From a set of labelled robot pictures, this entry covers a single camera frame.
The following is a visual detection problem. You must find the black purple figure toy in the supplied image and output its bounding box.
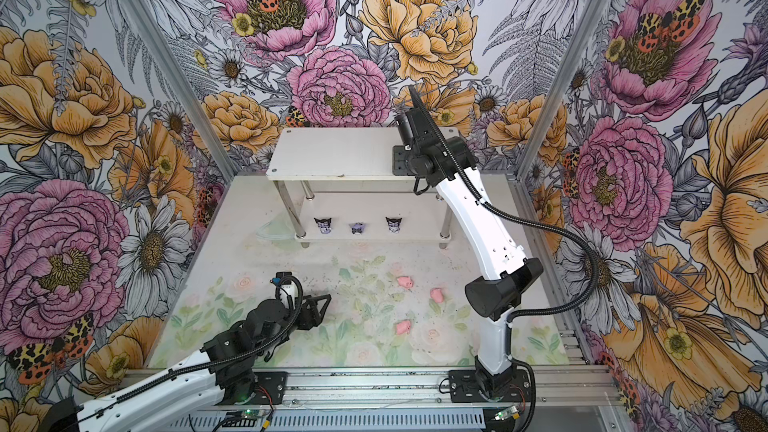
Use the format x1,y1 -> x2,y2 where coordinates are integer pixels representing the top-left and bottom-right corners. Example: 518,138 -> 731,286
385,217 -> 403,234

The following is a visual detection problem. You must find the aluminium corner post left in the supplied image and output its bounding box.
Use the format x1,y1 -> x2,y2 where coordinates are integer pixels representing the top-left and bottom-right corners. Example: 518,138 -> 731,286
118,0 -> 238,183

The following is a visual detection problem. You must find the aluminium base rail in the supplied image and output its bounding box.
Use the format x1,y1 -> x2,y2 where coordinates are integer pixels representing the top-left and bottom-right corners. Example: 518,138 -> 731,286
199,365 -> 620,411

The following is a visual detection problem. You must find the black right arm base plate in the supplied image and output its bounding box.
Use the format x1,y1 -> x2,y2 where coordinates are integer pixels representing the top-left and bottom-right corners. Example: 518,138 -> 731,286
448,367 -> 534,404

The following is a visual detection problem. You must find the white two-tier shelf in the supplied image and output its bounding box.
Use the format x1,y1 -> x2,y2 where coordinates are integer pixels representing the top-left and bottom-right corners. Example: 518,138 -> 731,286
266,128 -> 453,248

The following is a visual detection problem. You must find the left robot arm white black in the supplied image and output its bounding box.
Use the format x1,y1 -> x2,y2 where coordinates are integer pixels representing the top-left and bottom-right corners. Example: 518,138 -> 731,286
39,294 -> 331,431

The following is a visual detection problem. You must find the grey slotted cable duct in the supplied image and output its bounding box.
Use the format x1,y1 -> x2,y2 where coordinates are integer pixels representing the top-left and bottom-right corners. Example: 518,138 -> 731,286
161,408 -> 486,431

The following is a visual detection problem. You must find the pink pig toy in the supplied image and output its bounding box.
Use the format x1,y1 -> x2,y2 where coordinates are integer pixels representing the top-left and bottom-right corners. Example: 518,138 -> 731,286
397,276 -> 414,290
394,320 -> 412,336
430,288 -> 445,304

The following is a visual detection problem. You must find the aluminium corner post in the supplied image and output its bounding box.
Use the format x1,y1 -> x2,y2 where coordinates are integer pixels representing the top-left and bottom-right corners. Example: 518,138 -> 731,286
118,0 -> 238,183
515,0 -> 611,183

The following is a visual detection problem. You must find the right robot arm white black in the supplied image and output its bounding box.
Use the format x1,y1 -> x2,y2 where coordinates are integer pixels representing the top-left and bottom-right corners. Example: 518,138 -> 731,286
392,85 -> 543,400

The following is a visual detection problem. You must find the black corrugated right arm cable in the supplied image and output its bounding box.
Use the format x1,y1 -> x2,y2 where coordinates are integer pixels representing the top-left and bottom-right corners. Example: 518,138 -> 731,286
431,125 -> 600,319

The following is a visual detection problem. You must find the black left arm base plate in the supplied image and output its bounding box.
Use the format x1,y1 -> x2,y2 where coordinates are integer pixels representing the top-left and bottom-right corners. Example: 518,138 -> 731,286
248,371 -> 288,406

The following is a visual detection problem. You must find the aluminium corner post right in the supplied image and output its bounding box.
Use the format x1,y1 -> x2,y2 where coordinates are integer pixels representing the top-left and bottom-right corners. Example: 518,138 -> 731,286
515,0 -> 611,183

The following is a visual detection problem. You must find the purple black-eared figure toy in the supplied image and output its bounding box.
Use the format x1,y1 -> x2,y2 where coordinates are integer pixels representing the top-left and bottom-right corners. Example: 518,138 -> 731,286
314,217 -> 333,235

